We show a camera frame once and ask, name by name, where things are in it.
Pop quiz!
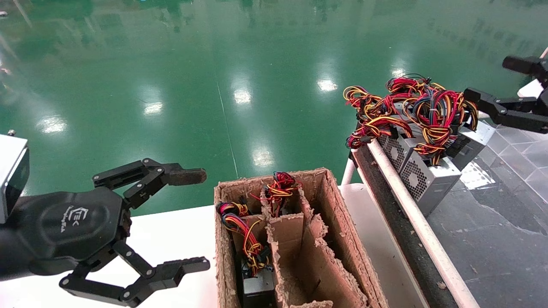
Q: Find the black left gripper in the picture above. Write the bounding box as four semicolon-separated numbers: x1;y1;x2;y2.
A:
9;158;211;308

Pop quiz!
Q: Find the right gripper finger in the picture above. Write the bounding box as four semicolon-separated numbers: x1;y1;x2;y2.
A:
464;88;548;134
502;56;548;86

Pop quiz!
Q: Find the clear plastic guard panel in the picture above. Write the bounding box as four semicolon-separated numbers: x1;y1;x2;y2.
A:
484;124;548;189

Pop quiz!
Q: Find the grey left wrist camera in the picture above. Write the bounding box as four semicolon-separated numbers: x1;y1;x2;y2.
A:
0;134;30;224

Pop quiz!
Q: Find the grey power supply with cables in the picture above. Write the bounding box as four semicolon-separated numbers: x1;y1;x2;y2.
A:
344;86;414;172
400;88;467;216
387;75;437;116
447;92;496;172

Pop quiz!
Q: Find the long white rail tube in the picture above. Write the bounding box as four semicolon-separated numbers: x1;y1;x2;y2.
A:
367;139;481;308

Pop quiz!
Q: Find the power supply with red cables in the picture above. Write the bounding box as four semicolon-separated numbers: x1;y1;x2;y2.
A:
252;172;302;216

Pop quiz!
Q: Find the short white leg tube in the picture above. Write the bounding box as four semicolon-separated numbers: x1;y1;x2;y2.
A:
342;159;357;185

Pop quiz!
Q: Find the white side table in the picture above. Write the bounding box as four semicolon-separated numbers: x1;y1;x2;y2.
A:
517;79;544;98

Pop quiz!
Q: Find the brown cardboard divider box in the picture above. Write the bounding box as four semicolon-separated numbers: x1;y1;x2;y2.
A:
214;168;390;308

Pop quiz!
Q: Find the dark power supply with cables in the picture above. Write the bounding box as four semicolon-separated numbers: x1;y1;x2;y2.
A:
216;201;277;308

